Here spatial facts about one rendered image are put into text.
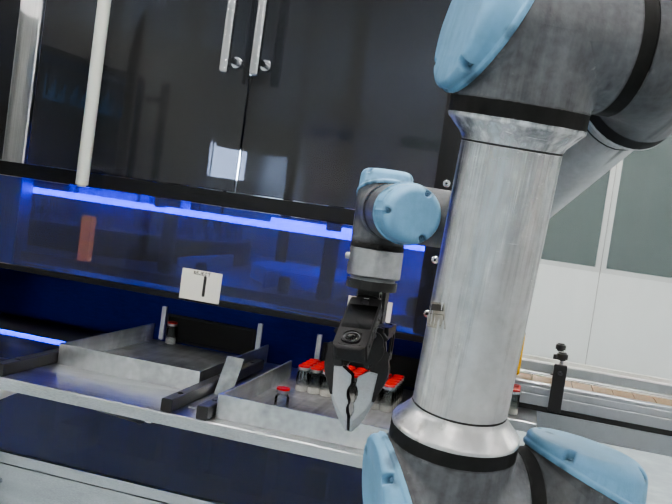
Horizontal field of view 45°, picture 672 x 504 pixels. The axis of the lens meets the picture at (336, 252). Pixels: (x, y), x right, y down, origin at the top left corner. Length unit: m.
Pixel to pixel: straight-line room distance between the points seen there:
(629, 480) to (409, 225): 0.39
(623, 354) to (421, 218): 5.22
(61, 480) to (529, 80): 1.41
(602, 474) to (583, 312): 5.35
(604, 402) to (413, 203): 0.75
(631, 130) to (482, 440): 0.30
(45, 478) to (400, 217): 1.11
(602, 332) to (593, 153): 5.31
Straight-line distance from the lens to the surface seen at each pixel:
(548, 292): 6.08
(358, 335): 1.04
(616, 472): 0.78
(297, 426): 1.18
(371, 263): 1.09
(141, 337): 1.71
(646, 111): 0.73
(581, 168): 0.85
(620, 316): 6.12
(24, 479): 1.88
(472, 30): 0.65
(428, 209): 0.98
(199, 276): 1.61
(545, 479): 0.77
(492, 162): 0.67
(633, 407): 1.62
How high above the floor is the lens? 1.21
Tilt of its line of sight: 3 degrees down
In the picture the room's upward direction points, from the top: 8 degrees clockwise
